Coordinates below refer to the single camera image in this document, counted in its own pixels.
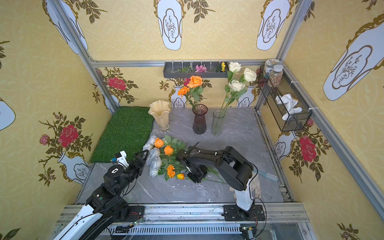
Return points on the orange marigold stem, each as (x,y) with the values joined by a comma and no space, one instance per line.
(183,91)

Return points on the grey wall planter tray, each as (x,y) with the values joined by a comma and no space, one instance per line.
(185,69)

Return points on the black wire wall basket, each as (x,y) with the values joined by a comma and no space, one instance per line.
(295,122)

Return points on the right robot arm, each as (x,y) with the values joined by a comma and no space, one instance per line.
(231,165)

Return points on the orange rose middle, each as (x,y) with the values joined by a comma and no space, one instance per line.
(168,150)

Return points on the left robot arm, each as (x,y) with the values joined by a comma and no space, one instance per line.
(106,205)

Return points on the white cloth in basket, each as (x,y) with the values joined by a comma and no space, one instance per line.
(290,104)

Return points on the yellow flower in tray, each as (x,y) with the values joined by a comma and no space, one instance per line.
(223,67)

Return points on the clear glass vase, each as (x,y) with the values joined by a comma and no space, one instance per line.
(218,120)

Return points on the pale blue rose middle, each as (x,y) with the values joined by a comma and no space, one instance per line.
(154,160)

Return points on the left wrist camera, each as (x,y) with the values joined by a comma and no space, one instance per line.
(120,158)

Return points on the white rose stem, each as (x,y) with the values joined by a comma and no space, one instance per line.
(235,88)

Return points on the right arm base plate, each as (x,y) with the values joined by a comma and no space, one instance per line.
(233,213)

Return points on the pink flower in tray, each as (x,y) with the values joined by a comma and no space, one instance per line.
(201,69)

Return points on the yellow orange tulip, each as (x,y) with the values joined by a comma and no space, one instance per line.
(182,176)

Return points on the orange marigold lower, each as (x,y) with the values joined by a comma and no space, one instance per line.
(171,171)

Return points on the purple glass vase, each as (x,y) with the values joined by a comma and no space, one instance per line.
(200,125)

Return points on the orange rose stem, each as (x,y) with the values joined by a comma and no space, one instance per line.
(195,90)

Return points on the beige work glove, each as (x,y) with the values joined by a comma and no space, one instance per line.
(255,186)

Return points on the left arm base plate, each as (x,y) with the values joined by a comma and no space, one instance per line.
(134,213)

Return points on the bottle with colourful beads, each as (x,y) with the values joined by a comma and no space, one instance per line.
(275,76)

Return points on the orange rose near mat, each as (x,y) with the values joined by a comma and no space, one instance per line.
(159,143)

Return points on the glass jar with white lid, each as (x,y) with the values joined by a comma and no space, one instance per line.
(269,64)

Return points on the cream ruffled vase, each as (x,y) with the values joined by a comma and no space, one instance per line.
(160,111)

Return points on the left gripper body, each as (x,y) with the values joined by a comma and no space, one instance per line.
(135,165)

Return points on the teal toothbrush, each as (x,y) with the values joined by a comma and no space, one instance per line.
(267,175)

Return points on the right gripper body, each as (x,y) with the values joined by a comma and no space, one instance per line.
(198,172)

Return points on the green artificial grass mat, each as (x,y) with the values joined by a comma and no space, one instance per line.
(128,130)

